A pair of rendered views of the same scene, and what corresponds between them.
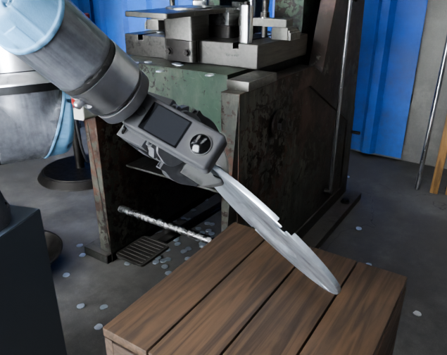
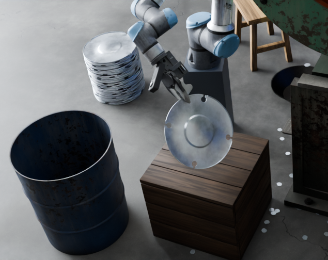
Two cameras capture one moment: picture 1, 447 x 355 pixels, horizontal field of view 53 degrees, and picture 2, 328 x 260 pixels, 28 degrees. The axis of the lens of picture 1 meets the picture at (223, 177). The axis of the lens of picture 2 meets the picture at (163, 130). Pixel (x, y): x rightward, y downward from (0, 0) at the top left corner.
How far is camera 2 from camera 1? 240 cm
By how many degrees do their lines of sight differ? 76
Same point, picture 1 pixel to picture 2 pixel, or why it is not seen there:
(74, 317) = (270, 131)
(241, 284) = not seen: hidden behind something
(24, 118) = (207, 39)
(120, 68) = (147, 54)
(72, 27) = (137, 41)
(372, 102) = not seen: outside the picture
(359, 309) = (204, 187)
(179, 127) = (154, 76)
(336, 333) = (188, 180)
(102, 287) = not seen: hidden behind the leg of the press
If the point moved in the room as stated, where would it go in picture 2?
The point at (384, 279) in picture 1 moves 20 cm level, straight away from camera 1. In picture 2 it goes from (228, 196) to (281, 204)
